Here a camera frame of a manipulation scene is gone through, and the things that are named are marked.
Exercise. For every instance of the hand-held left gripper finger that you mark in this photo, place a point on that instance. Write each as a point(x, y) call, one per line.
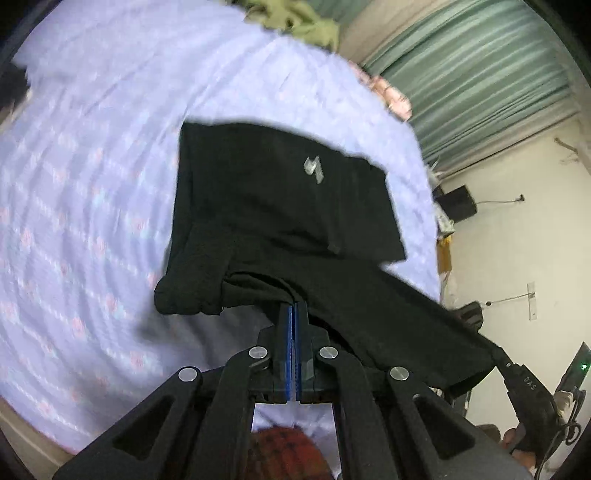
point(300, 360)
point(290, 360)

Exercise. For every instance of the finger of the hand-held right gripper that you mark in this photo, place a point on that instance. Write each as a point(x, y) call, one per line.
point(501, 356)

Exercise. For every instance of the black pants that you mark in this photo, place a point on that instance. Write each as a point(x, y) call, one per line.
point(277, 207)

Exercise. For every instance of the person's right hand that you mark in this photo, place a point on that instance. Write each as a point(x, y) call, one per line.
point(512, 438)

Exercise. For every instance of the red plaid clothing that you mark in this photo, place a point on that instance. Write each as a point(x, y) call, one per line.
point(286, 452)

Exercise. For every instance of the white cardboard box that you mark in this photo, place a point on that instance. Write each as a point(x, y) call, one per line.
point(445, 222)

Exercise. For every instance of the black box appliance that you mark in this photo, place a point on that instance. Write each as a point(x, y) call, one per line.
point(457, 202)

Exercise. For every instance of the purple striped bed blanket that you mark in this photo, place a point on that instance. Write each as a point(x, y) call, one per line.
point(92, 184)

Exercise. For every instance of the pink patterned cloth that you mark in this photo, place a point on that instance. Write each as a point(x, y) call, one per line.
point(392, 97)

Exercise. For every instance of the green cloth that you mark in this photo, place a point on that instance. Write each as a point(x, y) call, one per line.
point(300, 23)

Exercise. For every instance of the beige sheer curtain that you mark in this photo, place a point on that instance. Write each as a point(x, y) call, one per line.
point(378, 32)

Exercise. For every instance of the white wall socket rail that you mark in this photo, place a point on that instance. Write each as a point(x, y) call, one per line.
point(533, 302)

